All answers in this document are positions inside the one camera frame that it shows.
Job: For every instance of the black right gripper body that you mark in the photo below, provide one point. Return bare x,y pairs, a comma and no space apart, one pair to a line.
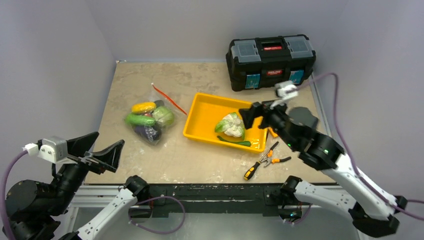
265,114

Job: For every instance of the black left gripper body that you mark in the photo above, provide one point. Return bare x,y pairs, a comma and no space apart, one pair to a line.
86,162

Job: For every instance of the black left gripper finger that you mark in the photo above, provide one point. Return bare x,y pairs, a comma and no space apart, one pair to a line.
108,159
78,146

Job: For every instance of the green pepper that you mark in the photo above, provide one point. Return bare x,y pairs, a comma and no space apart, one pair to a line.
139,120

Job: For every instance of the purple eggplant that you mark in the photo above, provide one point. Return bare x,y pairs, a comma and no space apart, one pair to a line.
151,134

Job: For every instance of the clear orange zip bag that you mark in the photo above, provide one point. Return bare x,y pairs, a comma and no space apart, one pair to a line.
160,98

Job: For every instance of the yellow banana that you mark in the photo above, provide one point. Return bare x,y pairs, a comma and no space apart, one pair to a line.
142,108

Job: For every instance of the green cabbage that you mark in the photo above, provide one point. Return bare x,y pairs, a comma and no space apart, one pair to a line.
163,116

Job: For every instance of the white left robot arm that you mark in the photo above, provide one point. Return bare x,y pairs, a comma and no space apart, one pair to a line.
29,208

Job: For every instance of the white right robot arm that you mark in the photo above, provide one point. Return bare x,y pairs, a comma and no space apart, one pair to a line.
371,209

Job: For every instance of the white cauliflower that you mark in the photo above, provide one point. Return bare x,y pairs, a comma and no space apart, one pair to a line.
231,125

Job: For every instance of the green cucumber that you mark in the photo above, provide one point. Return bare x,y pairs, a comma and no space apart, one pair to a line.
245,143

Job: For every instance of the black plastic toolbox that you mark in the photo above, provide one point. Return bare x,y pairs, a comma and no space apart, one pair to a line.
262,62

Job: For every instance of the yellow plastic tray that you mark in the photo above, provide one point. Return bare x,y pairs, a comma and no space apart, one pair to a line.
207,110

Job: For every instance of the yellow black screwdriver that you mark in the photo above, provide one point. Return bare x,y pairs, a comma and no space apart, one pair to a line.
251,171

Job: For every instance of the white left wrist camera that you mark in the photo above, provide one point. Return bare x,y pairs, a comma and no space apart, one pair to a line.
53,149

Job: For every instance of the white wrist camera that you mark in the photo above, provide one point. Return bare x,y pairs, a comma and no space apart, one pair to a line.
53,149
284,91

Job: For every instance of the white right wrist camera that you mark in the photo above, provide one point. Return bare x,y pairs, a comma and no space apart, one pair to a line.
284,91

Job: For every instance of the orange handled pliers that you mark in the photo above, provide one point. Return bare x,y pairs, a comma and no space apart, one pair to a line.
268,158

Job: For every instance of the black metal base frame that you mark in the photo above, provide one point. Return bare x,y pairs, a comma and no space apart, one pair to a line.
266,199

